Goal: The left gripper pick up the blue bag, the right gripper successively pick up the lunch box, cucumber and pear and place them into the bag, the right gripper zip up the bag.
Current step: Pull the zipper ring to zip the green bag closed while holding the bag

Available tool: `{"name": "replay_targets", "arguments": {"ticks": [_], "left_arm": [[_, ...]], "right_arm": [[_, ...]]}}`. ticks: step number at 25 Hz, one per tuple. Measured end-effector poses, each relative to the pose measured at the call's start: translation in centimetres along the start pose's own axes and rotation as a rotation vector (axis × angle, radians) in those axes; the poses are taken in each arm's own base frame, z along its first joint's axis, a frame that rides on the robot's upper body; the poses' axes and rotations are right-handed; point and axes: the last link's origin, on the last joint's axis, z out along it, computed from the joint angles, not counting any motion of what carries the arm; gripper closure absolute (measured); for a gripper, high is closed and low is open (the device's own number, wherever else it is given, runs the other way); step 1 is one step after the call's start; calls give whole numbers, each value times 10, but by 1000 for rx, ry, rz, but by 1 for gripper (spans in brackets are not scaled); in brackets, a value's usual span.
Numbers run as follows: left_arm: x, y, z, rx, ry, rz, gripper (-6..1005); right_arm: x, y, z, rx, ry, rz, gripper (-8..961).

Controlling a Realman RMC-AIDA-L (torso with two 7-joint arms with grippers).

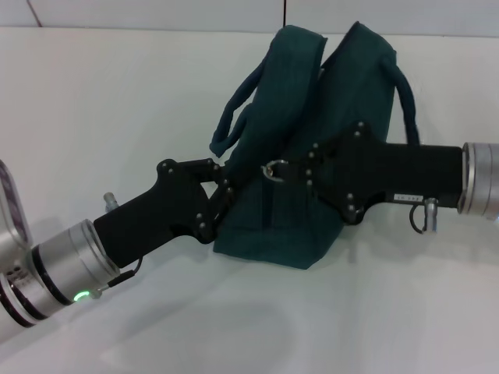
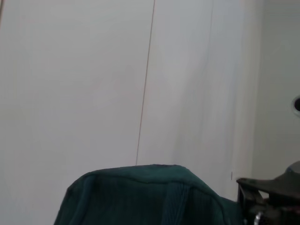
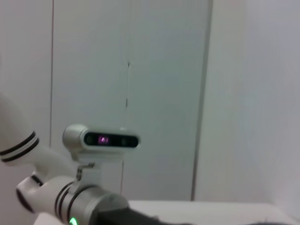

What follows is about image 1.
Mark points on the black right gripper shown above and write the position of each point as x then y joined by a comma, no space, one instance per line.
409,171

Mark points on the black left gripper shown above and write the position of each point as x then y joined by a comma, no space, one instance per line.
156,214

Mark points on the dark teal fabric bag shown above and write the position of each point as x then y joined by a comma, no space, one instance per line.
280,117

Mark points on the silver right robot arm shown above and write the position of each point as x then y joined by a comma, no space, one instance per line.
483,179

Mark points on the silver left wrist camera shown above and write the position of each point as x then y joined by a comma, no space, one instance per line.
11,206

